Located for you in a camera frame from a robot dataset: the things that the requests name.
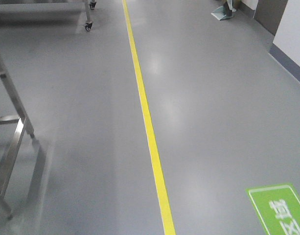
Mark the green floor sign sticker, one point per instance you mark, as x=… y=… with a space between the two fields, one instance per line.
x=277 y=208

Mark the stainless steel wheeled table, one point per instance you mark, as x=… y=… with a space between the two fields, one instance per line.
x=62 y=6

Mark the teal dustpan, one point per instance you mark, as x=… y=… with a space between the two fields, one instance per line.
x=224 y=12

